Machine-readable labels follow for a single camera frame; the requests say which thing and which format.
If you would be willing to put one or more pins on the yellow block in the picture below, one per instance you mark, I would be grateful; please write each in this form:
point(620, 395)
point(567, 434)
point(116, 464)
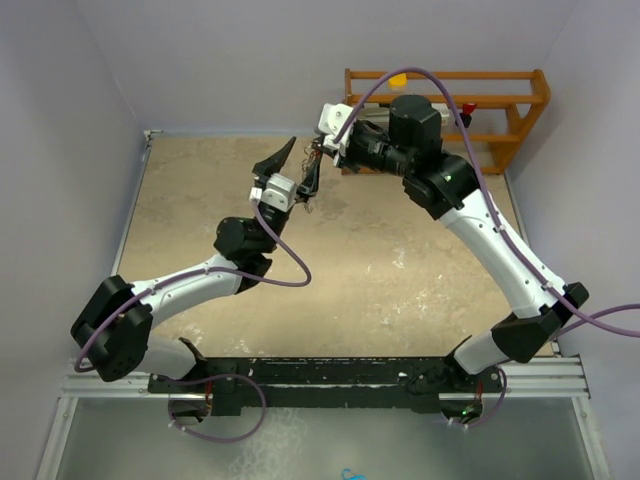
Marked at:
point(398, 82)

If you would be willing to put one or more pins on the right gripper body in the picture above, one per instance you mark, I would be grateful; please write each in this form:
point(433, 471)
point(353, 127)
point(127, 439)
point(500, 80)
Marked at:
point(363, 151)

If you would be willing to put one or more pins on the wooden shelf rack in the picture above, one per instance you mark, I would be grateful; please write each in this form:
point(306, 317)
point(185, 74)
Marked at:
point(509, 103)

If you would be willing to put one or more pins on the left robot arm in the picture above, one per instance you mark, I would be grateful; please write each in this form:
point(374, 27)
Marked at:
point(114, 330)

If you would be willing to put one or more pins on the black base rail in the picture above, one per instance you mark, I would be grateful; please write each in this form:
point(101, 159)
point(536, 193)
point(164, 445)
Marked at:
point(420, 384)

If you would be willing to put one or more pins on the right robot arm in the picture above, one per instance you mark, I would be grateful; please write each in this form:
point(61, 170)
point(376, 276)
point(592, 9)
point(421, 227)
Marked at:
point(446, 186)

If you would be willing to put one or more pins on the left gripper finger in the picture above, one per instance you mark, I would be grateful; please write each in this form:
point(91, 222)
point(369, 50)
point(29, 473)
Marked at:
point(273, 164)
point(309, 186)

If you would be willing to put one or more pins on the red grey key holder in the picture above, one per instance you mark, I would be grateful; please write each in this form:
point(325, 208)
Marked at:
point(313, 148)

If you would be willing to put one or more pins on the blue object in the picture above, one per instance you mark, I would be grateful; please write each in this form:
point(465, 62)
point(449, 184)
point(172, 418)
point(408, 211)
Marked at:
point(348, 474)

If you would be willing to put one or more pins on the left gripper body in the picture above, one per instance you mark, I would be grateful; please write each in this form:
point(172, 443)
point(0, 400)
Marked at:
point(261, 179)

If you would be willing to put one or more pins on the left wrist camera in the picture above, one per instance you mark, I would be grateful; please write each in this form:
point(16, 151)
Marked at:
point(272, 192)

